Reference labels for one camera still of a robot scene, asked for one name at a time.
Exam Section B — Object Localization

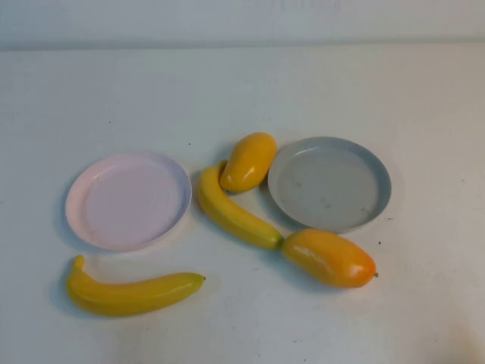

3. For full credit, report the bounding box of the small yellow mango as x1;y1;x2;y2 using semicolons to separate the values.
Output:
218;131;278;192

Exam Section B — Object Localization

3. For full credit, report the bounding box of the yellow plastic banana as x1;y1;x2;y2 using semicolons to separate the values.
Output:
66;255;207;318
198;159;284;251

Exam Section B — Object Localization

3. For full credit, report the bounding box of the large orange-tipped mango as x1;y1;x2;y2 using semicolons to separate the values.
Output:
280;227;379;290

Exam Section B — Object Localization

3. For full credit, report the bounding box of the grey round plate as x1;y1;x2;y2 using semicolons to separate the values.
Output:
267;136;392;234

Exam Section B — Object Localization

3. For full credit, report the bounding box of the pink round plate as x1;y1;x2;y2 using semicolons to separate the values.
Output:
64;151;193;253

